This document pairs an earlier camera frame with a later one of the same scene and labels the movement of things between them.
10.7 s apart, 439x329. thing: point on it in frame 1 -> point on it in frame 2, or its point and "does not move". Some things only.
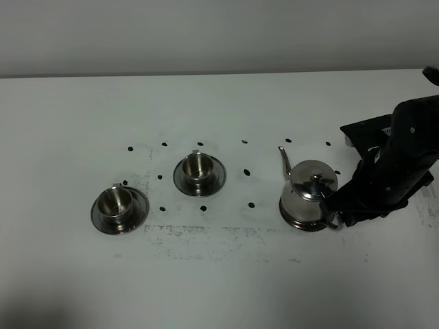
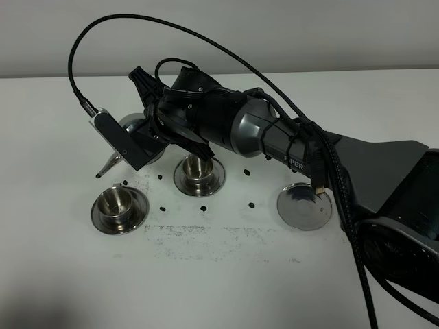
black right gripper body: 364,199 -> 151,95
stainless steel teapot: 308,183 -> 128,123
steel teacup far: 197,168 does not move
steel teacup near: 115,205 does not move
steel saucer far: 218,179 does not move
